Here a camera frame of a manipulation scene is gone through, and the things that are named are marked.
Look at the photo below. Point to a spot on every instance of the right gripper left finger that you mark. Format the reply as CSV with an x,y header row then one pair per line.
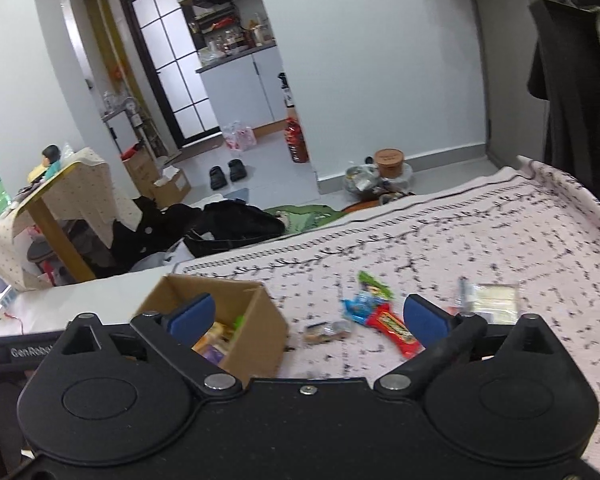
x,y
173,335

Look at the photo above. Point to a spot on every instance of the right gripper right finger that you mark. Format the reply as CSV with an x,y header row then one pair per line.
x,y
445,338

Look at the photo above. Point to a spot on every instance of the red candy bar packet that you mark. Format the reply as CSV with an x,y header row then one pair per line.
x,y
387,323

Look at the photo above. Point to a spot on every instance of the clear white cracker pack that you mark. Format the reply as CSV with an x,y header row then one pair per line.
x,y
496,303

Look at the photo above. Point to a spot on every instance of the orange breadstick packet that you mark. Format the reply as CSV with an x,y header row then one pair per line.
x,y
217,336

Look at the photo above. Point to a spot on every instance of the blue candy packet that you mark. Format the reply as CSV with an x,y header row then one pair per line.
x,y
362,307

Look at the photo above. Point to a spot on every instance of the green purple candy packet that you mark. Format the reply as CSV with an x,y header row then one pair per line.
x,y
374,287

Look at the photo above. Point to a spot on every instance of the black clothes pile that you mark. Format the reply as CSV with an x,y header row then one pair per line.
x,y
207,231

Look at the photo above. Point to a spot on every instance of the open cardboard floor box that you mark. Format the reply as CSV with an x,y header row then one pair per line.
x,y
171,188

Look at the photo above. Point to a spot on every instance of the left black slipper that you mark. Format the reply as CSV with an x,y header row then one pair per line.
x,y
217,178

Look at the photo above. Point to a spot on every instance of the black slipper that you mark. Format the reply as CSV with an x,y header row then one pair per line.
x,y
237,169
217,178

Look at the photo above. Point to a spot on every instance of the table with dotted cloth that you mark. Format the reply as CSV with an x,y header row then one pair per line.
x,y
83,189

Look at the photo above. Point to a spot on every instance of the right black slipper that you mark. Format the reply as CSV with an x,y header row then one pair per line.
x,y
237,169

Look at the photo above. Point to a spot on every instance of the clear plastic floor bag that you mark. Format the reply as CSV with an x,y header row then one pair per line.
x,y
365,182

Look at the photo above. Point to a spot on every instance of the wooden lid jar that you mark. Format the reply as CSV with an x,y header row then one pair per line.
x,y
390,162

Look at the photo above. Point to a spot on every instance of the pink white plastic bag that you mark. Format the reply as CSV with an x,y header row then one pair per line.
x,y
238,136

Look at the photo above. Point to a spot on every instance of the white kitchen cabinet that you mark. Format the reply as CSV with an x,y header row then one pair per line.
x,y
246,88

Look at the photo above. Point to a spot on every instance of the hanging dark coat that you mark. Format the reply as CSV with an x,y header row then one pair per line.
x,y
566,74

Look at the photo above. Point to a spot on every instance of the dark framed glass door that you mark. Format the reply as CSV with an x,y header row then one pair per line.
x,y
169,56

